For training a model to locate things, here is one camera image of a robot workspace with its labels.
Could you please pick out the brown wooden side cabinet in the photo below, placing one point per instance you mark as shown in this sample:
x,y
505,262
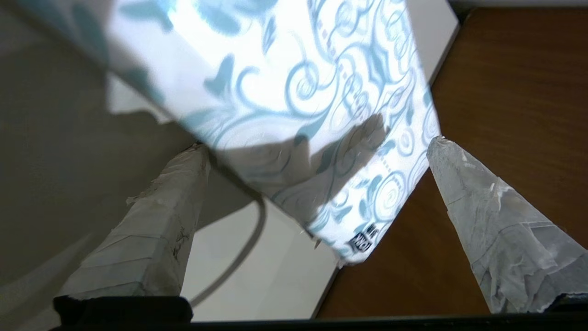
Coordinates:
x,y
514,92

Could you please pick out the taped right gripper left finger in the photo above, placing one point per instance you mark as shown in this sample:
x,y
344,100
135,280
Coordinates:
x,y
156,239

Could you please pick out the white blue-floral tissue pack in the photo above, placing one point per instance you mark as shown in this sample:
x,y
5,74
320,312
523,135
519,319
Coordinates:
x,y
298,92

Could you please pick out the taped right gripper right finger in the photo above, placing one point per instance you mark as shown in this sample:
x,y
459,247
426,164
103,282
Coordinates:
x,y
500,239

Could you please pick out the beige glossy cabinet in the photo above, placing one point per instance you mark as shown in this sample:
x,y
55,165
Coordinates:
x,y
257,285

